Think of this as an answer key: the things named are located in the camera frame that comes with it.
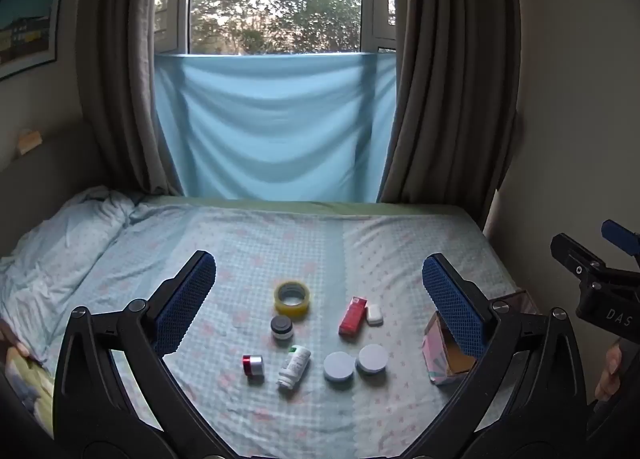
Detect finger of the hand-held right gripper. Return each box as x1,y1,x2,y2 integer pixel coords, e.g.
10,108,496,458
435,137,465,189
550,233,608,285
601,220,640,257

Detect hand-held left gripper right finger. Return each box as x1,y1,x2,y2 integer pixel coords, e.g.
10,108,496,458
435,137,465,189
405,253,587,455

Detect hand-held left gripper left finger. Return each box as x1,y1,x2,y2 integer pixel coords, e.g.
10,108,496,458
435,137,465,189
52,250,221,446

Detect pink cardboard box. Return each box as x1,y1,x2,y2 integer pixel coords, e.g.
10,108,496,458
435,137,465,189
421,311,478,386

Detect red and silver jar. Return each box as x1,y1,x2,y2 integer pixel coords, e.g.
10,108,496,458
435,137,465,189
242,354,265,381

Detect black lid glass jar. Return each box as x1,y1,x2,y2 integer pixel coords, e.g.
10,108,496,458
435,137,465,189
270,316,293,343

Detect red carton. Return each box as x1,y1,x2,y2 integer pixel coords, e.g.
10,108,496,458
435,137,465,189
338,296,367,337

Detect yellow tape roll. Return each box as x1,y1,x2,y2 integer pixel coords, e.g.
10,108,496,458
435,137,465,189
274,281,311,319

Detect white bottle with green label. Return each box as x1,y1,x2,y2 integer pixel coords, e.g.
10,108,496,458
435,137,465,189
277,345,312,390

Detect round pale blue lid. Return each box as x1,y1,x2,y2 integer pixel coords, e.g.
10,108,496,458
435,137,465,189
323,352,355,383

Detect person's right hand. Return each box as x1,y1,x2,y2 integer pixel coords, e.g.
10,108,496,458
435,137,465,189
594,339,624,402

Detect checked floral bed sheet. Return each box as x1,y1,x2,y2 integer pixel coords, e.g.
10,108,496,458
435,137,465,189
0,194,523,459

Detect light blue pillow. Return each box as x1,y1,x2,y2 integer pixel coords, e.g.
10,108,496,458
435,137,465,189
0,186,146,365

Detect green mattress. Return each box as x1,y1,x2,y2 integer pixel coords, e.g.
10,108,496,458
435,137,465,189
140,194,473,218

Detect yellow printed cloth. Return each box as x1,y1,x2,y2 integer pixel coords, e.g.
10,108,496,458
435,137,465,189
0,319,56,437

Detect grey padded headboard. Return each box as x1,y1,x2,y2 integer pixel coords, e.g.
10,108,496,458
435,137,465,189
0,119,108,260

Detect light blue hanging cloth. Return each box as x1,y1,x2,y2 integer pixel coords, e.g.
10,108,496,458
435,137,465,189
152,52,399,203

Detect brown curtains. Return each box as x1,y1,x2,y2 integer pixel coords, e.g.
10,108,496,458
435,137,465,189
379,0,523,232

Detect small tan object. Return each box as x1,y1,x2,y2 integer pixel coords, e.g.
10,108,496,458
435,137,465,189
17,129,44,156

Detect grey curtain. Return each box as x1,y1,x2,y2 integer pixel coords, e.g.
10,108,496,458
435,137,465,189
77,0,193,195

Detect framed wall picture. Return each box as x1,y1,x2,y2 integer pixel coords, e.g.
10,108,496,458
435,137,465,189
0,0,67,82

